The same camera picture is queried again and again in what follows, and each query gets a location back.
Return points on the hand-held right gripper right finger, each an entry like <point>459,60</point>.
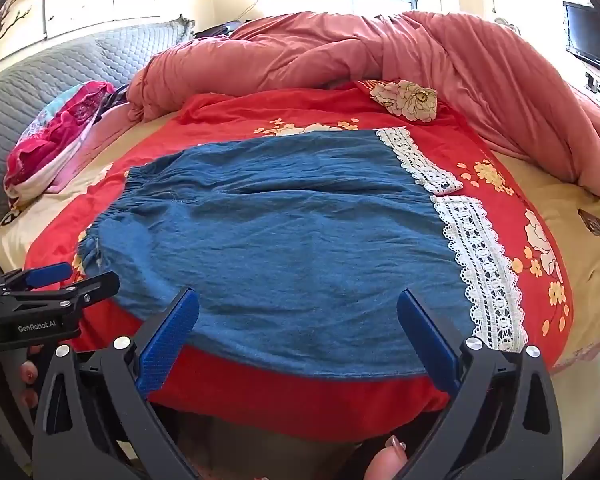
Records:
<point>425,332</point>

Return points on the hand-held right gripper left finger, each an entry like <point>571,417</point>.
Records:
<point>172,332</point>

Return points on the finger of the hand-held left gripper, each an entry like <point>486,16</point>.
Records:
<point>47,274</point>
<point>87,290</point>

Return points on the blue pants with white lace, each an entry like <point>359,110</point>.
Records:
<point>280,240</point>

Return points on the person's left hand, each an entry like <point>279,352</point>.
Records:
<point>30,377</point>

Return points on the person's right hand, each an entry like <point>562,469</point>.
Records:
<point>385,462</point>

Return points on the pink patterned pillow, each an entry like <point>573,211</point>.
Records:
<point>55,140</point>

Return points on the red floral blanket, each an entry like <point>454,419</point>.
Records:
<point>305,395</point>

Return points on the grey quilted headboard cover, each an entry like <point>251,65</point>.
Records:
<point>45,85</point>

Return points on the dark cloth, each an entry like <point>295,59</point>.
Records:
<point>220,30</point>

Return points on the pink quilt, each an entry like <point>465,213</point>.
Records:
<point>330,55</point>

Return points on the black television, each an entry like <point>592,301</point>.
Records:
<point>592,35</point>

